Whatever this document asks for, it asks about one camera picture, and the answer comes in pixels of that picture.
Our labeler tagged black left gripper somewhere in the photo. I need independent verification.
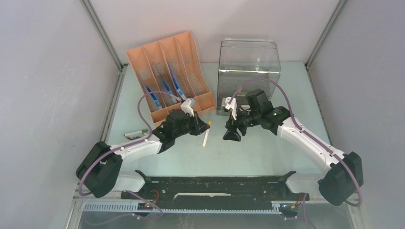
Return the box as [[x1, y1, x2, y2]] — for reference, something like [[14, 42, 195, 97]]
[[173, 112, 210, 138]]

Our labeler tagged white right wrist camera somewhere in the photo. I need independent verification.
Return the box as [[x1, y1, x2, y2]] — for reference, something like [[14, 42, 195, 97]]
[[222, 97, 237, 120]]

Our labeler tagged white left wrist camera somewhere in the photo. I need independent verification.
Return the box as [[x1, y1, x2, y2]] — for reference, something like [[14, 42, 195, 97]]
[[181, 98, 195, 116]]

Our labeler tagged aluminium frame post left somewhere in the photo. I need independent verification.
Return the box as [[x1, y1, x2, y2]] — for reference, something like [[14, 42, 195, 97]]
[[79, 0, 124, 72]]

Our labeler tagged orange plastic desk organizer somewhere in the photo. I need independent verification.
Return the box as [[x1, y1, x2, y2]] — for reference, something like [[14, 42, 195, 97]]
[[126, 31, 215, 126]]

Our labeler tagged blue folder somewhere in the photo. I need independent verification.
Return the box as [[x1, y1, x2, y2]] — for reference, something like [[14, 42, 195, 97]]
[[169, 65, 187, 100], [143, 84, 162, 110], [159, 73, 178, 104]]

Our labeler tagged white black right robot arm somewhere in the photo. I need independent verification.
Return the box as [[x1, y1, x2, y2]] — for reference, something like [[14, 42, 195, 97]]
[[222, 89, 363, 206]]

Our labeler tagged white marker green cap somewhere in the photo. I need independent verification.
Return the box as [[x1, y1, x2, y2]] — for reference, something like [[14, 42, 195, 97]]
[[124, 129, 149, 136]]

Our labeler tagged aluminium frame post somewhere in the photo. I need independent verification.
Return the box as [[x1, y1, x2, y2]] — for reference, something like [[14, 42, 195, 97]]
[[305, 0, 349, 70], [79, 0, 124, 72]]

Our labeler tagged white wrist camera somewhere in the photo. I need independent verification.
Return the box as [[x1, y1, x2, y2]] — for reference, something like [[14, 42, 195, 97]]
[[181, 98, 195, 116], [222, 97, 237, 120]]

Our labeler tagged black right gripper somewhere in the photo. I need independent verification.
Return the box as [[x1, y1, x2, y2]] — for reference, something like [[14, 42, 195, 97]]
[[223, 106, 260, 142]]

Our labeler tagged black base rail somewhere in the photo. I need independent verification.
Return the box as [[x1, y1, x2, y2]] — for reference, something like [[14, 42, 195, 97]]
[[137, 172, 310, 213]]

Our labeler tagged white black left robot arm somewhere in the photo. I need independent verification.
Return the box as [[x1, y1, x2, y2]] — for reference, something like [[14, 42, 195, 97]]
[[75, 109, 210, 199]]

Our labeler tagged aluminium frame post right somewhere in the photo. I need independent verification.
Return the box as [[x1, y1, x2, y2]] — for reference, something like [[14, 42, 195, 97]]
[[305, 0, 349, 70]]

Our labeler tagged grey transparent drawer unit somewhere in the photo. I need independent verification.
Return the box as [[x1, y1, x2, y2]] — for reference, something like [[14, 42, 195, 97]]
[[216, 38, 281, 116]]

